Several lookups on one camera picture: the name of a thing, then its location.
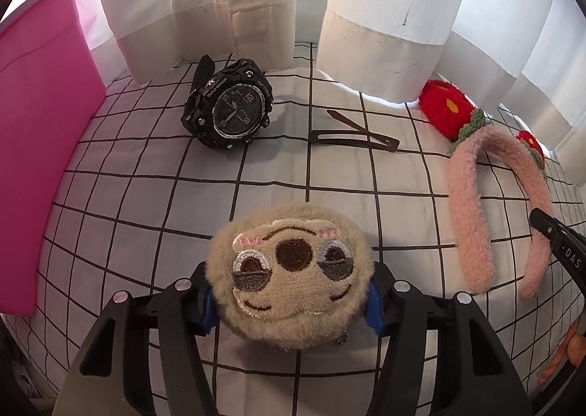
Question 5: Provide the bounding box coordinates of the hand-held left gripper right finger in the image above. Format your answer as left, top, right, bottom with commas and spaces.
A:
364, 260, 534, 416

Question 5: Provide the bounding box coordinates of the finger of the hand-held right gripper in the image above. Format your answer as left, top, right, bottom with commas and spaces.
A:
528, 209, 586, 282

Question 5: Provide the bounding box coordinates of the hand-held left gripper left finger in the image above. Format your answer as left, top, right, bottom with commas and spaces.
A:
55, 260, 220, 416

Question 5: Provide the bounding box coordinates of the beige plush sloth keychain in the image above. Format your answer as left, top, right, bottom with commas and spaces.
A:
204, 202, 375, 351

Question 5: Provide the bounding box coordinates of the pink plastic bin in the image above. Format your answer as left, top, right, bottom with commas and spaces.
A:
0, 0, 107, 317

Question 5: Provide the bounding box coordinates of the person's right hand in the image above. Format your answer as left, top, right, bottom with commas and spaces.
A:
538, 320, 586, 387

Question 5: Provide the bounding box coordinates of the pink fluffy strawberry headband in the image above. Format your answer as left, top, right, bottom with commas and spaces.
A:
419, 79, 556, 300

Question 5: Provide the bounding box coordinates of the white black-grid tablecloth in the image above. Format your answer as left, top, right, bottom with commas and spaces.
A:
0, 43, 586, 416

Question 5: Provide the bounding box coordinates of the brown snap hair clip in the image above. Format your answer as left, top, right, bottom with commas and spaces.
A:
309, 109, 400, 153

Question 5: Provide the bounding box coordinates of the black wrist watch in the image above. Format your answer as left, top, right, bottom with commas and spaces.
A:
181, 54, 274, 151

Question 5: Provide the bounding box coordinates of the white curtain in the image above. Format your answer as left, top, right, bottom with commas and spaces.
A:
316, 0, 586, 156

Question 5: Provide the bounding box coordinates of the cream curtain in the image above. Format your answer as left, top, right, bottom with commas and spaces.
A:
89, 0, 300, 87

